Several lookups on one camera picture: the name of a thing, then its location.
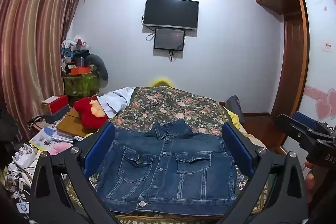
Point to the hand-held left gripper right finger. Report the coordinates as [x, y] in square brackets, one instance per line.
[237, 148]

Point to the red box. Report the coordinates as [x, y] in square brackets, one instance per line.
[59, 104]

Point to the red door sticker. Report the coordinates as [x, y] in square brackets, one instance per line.
[327, 46]

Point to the stack of booklets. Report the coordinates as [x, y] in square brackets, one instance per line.
[50, 137]

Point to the striped pink curtain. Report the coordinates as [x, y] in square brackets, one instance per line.
[31, 29]

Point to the yellow plush item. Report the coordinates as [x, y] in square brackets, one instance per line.
[162, 82]

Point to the yellow bed sheet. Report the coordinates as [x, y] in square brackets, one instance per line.
[236, 121]

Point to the red plush toy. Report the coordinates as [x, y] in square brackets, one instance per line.
[89, 116]

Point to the green cloth-covered cabinet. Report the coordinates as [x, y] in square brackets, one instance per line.
[78, 85]

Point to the orange box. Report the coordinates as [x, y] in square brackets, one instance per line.
[80, 70]

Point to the wooden wardrobe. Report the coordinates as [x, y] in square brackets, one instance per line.
[291, 56]

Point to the pink soft item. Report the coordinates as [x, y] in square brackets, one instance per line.
[61, 148]

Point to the person's right hand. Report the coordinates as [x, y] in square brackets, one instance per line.
[311, 182]

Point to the blue denim jacket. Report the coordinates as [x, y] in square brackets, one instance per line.
[168, 166]

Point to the pile of household clutter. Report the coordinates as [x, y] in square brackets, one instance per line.
[73, 50]

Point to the white heart-patterned sliding door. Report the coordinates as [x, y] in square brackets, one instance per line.
[320, 69]

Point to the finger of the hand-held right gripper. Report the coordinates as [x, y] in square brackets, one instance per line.
[291, 127]
[304, 119]

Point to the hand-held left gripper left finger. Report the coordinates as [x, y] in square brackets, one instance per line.
[101, 146]

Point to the tan bed mattress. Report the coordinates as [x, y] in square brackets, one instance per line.
[256, 140]

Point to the grey neck pillow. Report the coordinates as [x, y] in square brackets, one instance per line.
[101, 66]

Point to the white shirt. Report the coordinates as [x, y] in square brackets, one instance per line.
[116, 100]

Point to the floral blanket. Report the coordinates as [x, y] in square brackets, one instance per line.
[168, 106]

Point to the small black wall monitor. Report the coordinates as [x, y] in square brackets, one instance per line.
[169, 39]

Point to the dark grey box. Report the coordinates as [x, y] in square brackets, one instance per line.
[56, 115]

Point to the black wall television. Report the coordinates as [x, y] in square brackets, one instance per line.
[170, 12]

